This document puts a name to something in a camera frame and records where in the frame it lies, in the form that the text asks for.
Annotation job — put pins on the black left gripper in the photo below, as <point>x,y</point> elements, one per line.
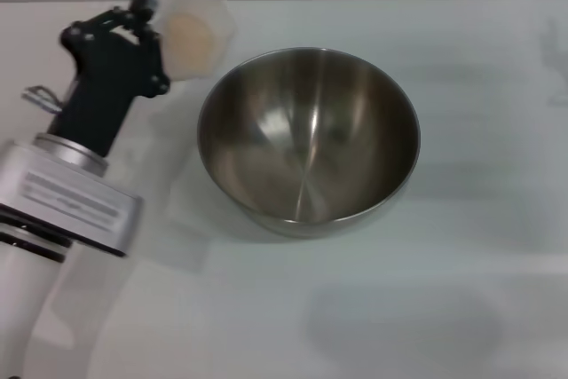
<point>102,90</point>

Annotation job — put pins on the white rice grains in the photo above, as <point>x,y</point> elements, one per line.
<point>191,41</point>

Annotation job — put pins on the clear plastic measuring cup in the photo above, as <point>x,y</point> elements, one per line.
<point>219,28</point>

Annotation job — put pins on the stainless steel mixing bowl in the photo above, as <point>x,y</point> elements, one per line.
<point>310,139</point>

